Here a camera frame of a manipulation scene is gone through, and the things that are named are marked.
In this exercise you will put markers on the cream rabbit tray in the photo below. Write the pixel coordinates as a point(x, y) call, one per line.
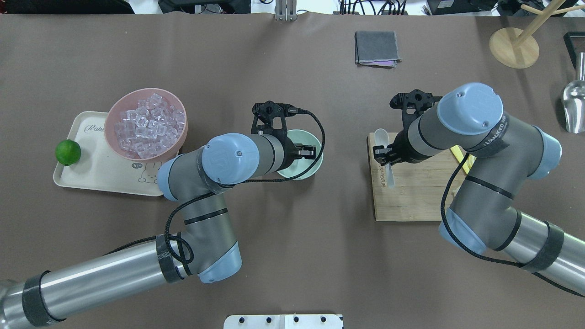
point(99, 168)

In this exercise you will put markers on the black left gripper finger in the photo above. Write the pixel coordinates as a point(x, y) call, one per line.
point(310, 156)
point(306, 148)

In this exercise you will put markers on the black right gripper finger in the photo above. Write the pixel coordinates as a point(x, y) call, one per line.
point(382, 154)

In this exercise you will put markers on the grey folded cloth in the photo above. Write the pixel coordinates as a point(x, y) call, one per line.
point(377, 48)

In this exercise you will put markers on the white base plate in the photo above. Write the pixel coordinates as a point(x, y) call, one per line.
point(285, 321)

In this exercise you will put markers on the black framed box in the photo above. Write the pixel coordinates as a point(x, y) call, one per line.
point(575, 44)

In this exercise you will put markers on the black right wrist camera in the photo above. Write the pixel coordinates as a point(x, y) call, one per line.
point(413, 105)

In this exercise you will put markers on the white ceramic spoon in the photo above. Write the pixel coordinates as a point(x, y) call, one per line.
point(381, 138)

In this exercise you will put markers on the mint green bowl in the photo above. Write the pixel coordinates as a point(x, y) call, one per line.
point(299, 165)

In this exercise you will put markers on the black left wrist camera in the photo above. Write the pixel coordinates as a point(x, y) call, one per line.
point(270, 118)

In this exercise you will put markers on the metal ice scoop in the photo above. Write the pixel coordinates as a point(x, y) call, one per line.
point(574, 99)

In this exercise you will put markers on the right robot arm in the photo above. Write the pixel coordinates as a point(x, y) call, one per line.
point(481, 219)

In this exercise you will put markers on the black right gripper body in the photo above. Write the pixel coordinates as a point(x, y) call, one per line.
point(400, 147)

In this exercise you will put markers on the yellow handled knife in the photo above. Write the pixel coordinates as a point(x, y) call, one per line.
point(458, 152)

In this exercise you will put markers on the wooden stand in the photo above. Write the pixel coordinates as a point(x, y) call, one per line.
point(517, 48)

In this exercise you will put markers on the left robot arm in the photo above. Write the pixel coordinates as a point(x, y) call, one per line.
point(206, 248)

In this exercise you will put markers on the pink bowl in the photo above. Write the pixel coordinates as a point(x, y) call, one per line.
point(148, 125)

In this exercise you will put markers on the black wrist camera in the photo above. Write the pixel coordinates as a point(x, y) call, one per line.
point(270, 118)
point(413, 105)

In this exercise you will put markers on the green lime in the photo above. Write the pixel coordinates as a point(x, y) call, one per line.
point(68, 152)

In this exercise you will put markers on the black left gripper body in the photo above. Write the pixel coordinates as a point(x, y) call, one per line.
point(289, 152)

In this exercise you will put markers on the bamboo cutting board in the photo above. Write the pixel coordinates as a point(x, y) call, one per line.
point(418, 189)

